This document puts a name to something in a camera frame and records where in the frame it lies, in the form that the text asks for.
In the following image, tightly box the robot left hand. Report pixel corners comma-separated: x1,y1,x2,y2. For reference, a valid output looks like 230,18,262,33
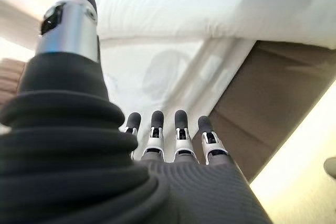
0,0,272,224

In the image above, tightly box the white duvet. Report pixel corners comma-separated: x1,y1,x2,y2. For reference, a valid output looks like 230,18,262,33
78,0,336,50

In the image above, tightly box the brown bed base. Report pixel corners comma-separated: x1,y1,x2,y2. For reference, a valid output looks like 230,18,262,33
191,40,336,183

